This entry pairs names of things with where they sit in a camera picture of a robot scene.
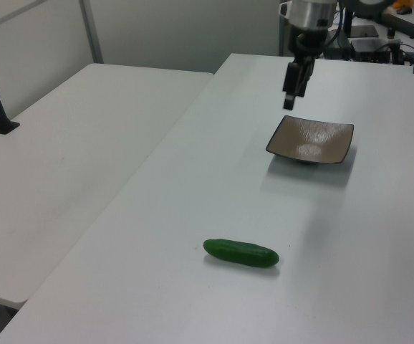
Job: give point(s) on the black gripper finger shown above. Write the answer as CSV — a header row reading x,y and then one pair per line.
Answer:
x,y
306,77
291,80

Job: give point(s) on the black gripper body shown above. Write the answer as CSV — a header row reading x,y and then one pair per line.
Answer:
x,y
309,44

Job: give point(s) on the green cucumber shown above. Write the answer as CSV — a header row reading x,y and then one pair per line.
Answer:
x,y
241,253

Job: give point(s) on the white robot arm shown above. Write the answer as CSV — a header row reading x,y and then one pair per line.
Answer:
x,y
311,12

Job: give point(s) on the square brown ceramic plate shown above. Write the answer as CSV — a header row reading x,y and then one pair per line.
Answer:
x,y
312,141

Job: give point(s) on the small dark equipment box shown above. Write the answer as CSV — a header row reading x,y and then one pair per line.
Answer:
x,y
337,48

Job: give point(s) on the black electronics box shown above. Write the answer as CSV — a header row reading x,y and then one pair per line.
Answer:
x,y
370,48

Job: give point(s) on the black round lamp head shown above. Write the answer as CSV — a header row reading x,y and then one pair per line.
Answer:
x,y
371,5

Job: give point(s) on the orange object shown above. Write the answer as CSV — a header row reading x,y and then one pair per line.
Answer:
x,y
402,3

